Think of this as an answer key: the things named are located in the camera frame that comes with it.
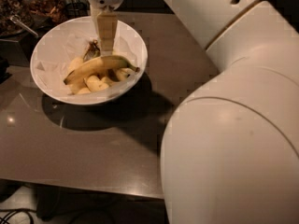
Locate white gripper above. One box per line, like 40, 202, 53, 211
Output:
88, 0, 123, 56

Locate long yellow banana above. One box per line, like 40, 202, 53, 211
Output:
64, 55, 139, 85

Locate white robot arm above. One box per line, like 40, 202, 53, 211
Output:
161, 0, 299, 224

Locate dark banana stem bunch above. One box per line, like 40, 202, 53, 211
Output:
83, 40, 101, 62

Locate white bowl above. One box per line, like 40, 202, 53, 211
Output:
30, 17, 148, 105

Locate yellow bananas under top one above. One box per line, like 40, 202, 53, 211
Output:
66, 57, 137, 94

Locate tray of brown snacks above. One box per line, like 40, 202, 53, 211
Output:
26, 0, 67, 24

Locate metal spoon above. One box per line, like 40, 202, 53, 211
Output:
10, 15, 39, 38

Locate black wire cup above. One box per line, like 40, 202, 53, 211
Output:
65, 2, 88, 19

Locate black floor cables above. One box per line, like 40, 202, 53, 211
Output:
0, 208, 36, 224

